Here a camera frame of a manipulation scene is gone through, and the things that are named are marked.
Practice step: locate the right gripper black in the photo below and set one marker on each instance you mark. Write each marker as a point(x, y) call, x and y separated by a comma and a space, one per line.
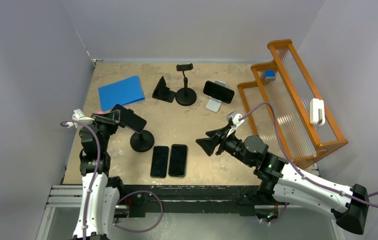
point(207, 144)

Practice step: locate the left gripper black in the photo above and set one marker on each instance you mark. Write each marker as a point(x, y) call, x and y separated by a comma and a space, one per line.
point(110, 119)

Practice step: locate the purple-cased phone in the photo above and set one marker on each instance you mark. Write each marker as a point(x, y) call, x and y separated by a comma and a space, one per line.
point(128, 119)

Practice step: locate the black phone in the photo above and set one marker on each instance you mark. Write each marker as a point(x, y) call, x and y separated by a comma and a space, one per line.
point(159, 162)
point(218, 92)
point(178, 160)

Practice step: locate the black round-base pole stand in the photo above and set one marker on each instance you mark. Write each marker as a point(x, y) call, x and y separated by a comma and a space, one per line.
point(185, 96)

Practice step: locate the black folding phone stand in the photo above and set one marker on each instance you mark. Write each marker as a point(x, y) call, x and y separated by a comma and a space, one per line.
point(162, 92)

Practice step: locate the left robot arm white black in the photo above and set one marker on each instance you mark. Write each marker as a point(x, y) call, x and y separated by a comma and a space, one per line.
point(98, 199)

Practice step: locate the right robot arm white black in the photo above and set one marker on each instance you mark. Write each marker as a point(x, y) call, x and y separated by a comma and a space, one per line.
point(282, 182)

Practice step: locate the silver phone stand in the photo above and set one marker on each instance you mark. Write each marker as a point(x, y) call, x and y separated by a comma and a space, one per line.
point(214, 104)

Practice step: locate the black phone on silver stand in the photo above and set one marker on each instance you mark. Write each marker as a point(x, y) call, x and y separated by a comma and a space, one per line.
point(218, 92)

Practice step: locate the blue small block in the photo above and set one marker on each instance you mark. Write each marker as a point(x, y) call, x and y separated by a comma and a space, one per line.
point(269, 75)

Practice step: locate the white clip on rack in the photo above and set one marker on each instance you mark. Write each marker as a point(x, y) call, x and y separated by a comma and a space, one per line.
point(317, 112)

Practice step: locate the black base frame rail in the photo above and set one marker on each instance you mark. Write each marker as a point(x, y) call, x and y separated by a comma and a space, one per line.
point(195, 199)

